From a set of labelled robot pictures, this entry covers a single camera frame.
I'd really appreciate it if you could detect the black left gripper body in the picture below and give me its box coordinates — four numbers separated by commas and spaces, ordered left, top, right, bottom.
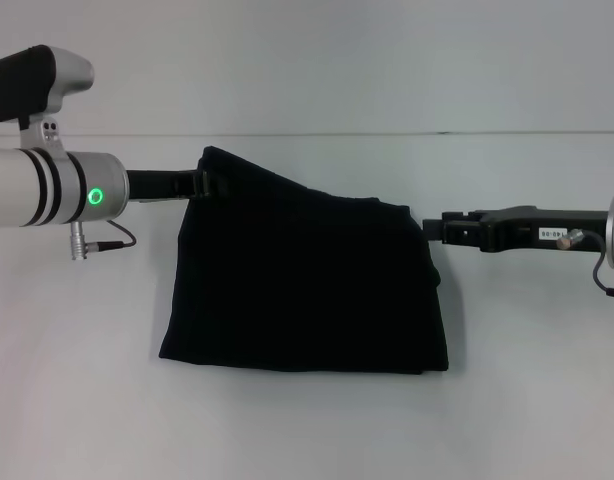
125, 168, 182, 205

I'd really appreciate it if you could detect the black t-shirt with FREE print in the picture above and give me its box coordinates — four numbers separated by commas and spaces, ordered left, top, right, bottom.
157, 145, 451, 376

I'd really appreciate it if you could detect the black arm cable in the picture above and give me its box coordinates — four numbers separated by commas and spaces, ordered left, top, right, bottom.
555, 227, 614, 302
68, 219, 139, 262

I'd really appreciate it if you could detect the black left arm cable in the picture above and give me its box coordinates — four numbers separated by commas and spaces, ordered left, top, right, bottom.
68, 219, 139, 262

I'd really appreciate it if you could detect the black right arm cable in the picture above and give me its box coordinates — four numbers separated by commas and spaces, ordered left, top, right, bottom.
555, 227, 614, 302

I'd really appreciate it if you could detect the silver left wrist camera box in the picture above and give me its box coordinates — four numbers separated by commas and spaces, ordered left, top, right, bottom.
0, 44, 96, 153

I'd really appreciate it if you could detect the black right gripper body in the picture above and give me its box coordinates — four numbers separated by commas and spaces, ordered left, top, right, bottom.
478, 204, 611, 255

